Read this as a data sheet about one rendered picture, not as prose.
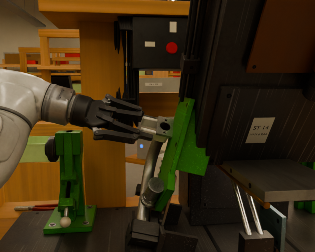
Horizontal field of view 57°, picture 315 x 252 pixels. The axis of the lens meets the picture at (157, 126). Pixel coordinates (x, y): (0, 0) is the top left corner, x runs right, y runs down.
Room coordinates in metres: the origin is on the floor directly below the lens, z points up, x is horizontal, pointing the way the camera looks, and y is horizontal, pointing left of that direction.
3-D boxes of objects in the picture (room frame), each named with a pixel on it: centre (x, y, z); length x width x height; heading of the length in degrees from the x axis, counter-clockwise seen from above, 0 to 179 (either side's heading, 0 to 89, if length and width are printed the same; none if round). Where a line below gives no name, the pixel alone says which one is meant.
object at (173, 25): (0.94, -0.01, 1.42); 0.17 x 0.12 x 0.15; 97
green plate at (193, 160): (0.67, -0.07, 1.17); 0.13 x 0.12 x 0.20; 97
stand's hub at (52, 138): (0.82, 0.30, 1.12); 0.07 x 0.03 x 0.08; 7
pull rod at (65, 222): (0.74, 0.24, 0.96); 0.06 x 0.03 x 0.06; 7
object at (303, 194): (0.65, -0.23, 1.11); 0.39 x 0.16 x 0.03; 7
